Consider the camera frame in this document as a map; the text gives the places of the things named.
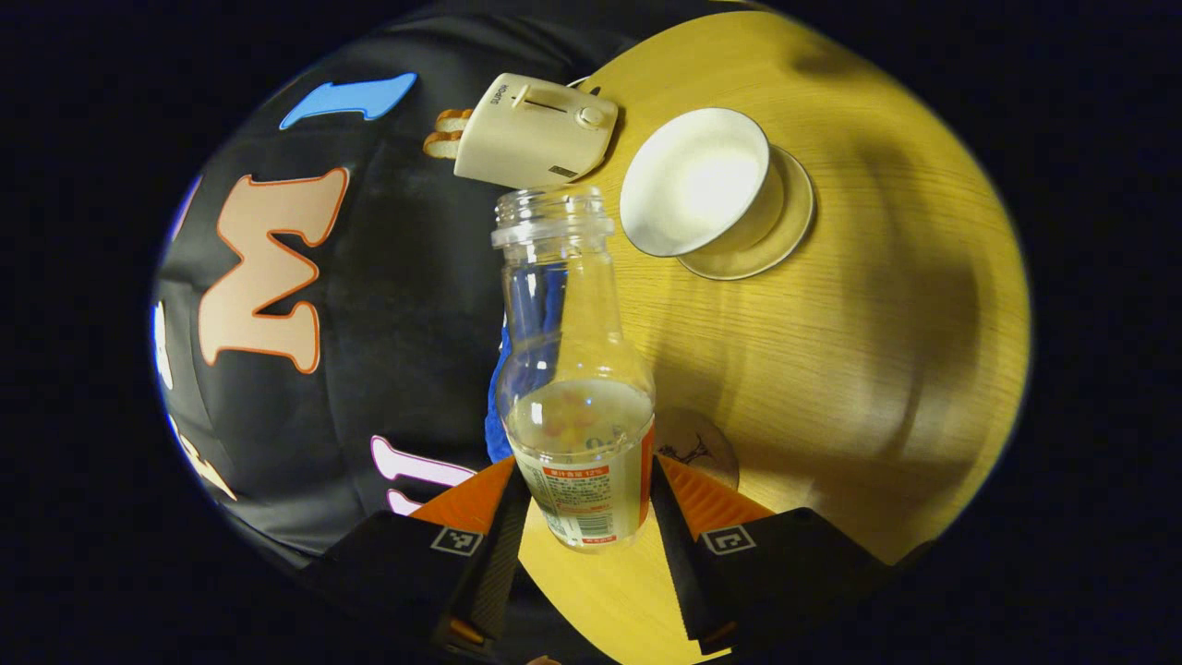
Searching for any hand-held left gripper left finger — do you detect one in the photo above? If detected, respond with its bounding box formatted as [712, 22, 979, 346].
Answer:
[305, 457, 534, 644]

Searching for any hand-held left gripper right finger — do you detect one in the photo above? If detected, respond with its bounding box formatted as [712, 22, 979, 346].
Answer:
[651, 454, 934, 656]

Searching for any round cork coaster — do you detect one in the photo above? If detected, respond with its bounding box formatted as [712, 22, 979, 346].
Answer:
[651, 409, 741, 491]

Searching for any clear water bottle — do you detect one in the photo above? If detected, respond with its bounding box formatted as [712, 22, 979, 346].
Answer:
[489, 187, 657, 553]

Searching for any white teacup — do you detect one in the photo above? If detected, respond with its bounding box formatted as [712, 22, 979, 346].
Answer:
[619, 108, 787, 259]

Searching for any folded blue towel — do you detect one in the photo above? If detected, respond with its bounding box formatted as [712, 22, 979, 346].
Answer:
[484, 323, 514, 465]

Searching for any black backdrop cloth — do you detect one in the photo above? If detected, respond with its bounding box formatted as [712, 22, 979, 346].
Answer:
[152, 0, 767, 578]

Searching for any clear glass saucer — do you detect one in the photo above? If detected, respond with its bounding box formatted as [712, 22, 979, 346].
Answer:
[677, 146, 817, 282]

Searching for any white toaster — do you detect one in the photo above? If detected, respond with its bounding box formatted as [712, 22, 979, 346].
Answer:
[452, 73, 620, 189]

